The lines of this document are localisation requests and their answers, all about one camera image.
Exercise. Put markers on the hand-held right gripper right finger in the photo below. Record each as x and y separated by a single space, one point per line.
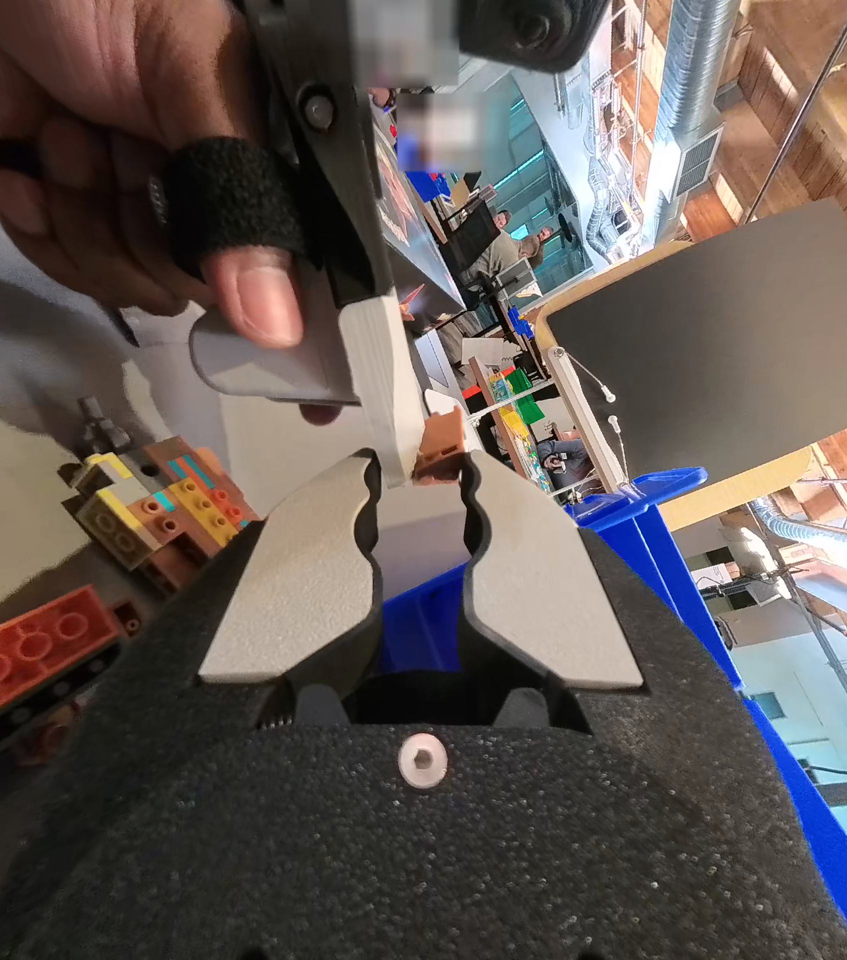
543 600

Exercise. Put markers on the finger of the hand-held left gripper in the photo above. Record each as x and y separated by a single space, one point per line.
386 390

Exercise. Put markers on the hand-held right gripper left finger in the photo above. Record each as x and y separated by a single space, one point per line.
296 592

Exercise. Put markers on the brown toy brick piece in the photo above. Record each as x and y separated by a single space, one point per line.
442 446

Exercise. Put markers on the blue plastic storage bin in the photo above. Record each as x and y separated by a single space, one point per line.
693 600
427 186
423 630

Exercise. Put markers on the brown tan toy brick model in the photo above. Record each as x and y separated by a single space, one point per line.
161 510

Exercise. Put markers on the person's left hand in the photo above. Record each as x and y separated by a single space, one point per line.
93 90

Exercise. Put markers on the printed cardboard toy box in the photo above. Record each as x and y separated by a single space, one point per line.
416 225

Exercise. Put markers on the green box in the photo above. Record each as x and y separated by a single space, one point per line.
525 394

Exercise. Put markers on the black office chair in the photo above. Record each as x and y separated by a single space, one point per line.
468 236

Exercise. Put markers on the orange grey toy brick assembly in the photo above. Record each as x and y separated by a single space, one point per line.
26 660

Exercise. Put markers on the reddish brown toy brick plate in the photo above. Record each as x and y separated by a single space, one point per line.
48 739

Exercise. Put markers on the dark panel with wooden edge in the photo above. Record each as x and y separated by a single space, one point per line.
731 360

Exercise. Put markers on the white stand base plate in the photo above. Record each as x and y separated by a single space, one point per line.
438 401

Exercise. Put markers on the silver ventilation duct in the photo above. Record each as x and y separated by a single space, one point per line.
693 90

